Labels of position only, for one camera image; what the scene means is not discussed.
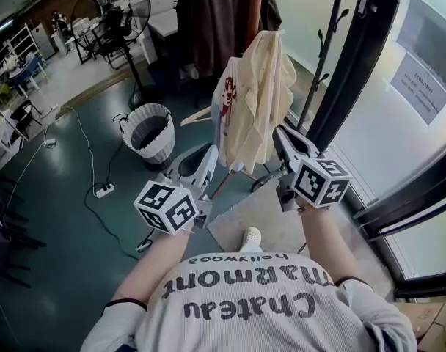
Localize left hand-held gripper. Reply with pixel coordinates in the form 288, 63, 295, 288
134, 142, 219, 236

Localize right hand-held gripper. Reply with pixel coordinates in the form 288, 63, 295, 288
273, 125, 353, 213

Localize cream beige garment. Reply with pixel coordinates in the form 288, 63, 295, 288
228, 29, 299, 174

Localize white garment with red trim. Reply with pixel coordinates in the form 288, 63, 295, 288
211, 56, 254, 172

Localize wooden coat rack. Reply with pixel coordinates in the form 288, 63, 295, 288
210, 0, 268, 201

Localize person's right forearm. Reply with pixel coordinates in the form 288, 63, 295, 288
299, 205, 362, 287

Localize person's left forearm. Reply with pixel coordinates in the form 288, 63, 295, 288
111, 229, 191, 307

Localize light wooden hanger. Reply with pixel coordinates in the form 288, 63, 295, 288
180, 106, 213, 128

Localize white woven laundry basket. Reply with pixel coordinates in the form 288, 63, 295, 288
120, 103, 177, 166

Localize beige floor mat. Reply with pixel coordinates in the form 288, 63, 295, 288
206, 181, 359, 257

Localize person's right white shoe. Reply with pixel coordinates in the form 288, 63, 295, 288
239, 227, 263, 252

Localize black metal coat stand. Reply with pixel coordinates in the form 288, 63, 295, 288
250, 0, 352, 194

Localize white paper door notice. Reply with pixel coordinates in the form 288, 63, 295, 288
390, 51, 446, 126

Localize person's cream lettered shirt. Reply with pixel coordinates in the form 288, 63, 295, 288
79, 251, 418, 352

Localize white cabinet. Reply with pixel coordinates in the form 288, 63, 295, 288
147, 4, 180, 65

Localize brown printed hoodie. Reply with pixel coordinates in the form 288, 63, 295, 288
176, 0, 282, 78

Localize black office chair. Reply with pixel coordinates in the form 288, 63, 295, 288
96, 9, 136, 69

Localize black plain chair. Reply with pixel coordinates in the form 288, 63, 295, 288
10, 99, 44, 131

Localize grey door poster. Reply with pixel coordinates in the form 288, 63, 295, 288
395, 0, 446, 100

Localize black standing fan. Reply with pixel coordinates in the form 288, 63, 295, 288
70, 0, 165, 111

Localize blue covered table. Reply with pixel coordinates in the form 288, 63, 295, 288
10, 55, 46, 97

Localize grey refrigerator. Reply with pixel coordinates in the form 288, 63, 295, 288
30, 22, 59, 60

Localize black grey chair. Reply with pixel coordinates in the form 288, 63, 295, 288
0, 170, 48, 289

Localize brown cardboard box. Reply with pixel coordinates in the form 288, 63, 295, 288
395, 295, 446, 352

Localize white open shelf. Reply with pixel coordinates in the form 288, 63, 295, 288
0, 23, 37, 75

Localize black power cable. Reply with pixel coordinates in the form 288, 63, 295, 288
104, 112, 131, 186
84, 188, 142, 262

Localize white power cable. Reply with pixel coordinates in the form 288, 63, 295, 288
63, 106, 100, 188

